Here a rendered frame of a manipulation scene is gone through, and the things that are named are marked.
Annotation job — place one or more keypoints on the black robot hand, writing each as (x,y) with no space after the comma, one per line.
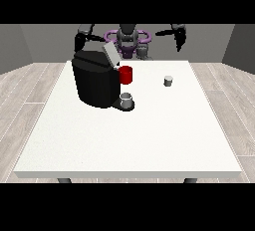
(180,37)
(79,40)

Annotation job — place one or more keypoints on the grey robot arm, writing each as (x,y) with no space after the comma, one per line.
(85,28)
(178,26)

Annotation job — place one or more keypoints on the pale grey machine lid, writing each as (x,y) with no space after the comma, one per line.
(111,54)

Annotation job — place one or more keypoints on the black coffee machine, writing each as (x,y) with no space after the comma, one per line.
(94,80)

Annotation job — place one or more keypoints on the small grey coffee pod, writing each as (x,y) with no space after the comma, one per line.
(168,81)

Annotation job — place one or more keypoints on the red pod holder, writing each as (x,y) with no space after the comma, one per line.
(126,75)

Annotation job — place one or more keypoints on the grey robot trunk purple rings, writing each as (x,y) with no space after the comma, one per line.
(127,36)

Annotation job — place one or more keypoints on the small grey cup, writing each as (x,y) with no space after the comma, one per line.
(126,100)

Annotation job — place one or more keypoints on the dark table leg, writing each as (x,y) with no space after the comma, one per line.
(64,180)
(190,180)

